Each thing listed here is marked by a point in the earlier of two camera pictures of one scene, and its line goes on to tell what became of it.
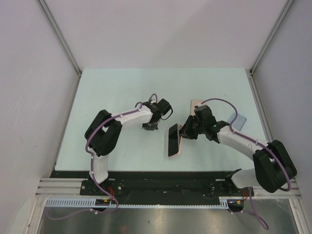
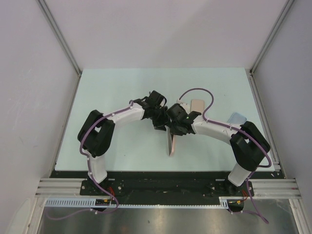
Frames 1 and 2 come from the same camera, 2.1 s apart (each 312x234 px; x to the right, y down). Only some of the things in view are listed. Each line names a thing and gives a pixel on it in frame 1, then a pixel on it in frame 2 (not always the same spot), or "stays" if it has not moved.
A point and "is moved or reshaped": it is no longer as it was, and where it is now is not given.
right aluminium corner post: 286,7 stays
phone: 174,140 is moved or reshaped
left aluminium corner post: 59,33 stays
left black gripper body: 151,126 to 159,118
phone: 239,123 stays
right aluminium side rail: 262,110 stays
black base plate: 157,184 stays
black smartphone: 173,140 is moved or reshaped
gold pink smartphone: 194,102 stays
